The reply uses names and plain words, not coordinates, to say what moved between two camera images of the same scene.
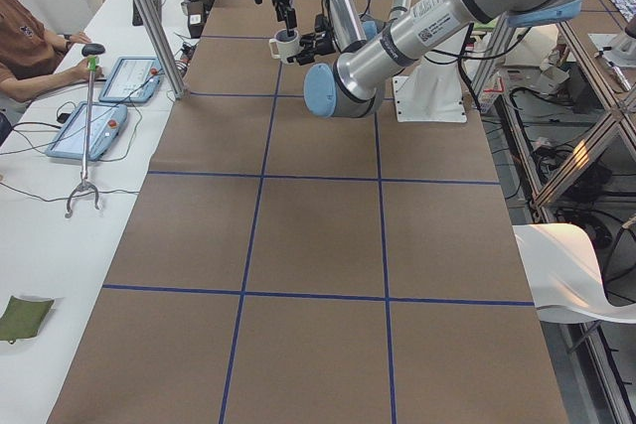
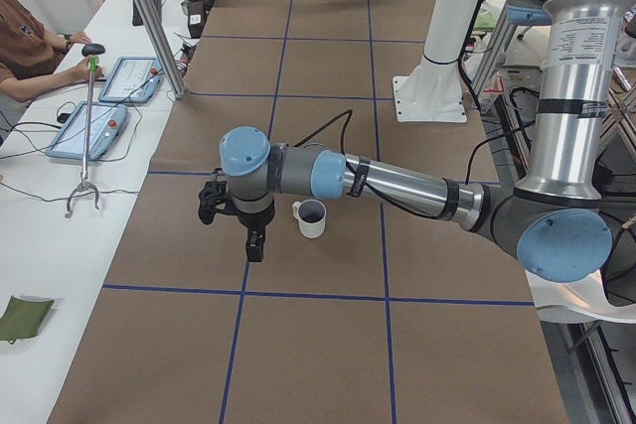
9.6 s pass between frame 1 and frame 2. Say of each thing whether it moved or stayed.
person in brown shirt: stayed
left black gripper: moved
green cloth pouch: stayed
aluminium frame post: stayed
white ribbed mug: moved
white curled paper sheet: stayed
